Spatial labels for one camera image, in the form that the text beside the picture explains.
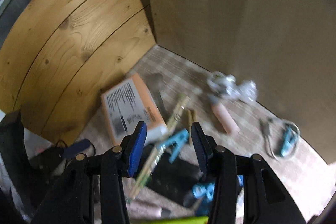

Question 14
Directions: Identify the crumpled clear plastic wrap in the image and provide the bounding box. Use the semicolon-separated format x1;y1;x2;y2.
207;71;258;104

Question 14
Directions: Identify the bamboo chopsticks packet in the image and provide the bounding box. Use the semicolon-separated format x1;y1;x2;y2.
126;93;190;203

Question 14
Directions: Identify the blue clip on cable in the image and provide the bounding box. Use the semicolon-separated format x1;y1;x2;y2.
279;126;297;157

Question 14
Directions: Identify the large blue clip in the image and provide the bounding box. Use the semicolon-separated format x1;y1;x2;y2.
192;175;244;218

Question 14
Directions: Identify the white orange box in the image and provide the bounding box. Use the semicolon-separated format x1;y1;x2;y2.
101;73;168;145

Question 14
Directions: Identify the pink cylinder container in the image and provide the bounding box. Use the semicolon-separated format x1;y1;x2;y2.
208;94;239;134

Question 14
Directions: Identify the wooden clothes peg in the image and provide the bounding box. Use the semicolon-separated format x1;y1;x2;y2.
182;109;198;145

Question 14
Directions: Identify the blue clothes peg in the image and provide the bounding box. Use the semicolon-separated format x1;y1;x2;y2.
155;129;189;164

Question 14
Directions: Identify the lime green snack bag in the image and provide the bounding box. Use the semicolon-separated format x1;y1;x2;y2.
146;216;209;224

